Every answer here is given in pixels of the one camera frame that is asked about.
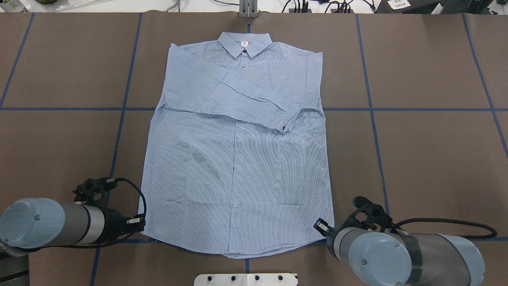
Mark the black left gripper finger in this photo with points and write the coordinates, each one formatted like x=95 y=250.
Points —
x=135 y=224

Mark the light blue striped shirt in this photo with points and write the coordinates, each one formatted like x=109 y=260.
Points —
x=236 y=161

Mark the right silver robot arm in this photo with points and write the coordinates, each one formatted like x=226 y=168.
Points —
x=405 y=258

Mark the white camera stand pedestal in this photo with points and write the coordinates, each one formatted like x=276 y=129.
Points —
x=247 y=279

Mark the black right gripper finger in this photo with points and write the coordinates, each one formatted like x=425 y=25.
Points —
x=323 y=228

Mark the aluminium frame post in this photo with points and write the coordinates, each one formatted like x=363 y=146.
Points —
x=248 y=9

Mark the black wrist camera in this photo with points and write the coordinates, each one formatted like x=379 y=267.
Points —
x=367 y=216
x=93 y=192

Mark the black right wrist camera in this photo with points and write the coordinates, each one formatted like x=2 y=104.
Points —
x=367 y=216

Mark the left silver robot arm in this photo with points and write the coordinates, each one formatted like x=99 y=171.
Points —
x=33 y=224

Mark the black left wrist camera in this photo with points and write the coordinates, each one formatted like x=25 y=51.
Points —
x=93 y=192

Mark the green cloth pouch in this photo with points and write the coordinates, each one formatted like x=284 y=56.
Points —
x=46 y=2

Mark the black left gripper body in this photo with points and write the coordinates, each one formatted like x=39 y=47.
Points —
x=114 y=225

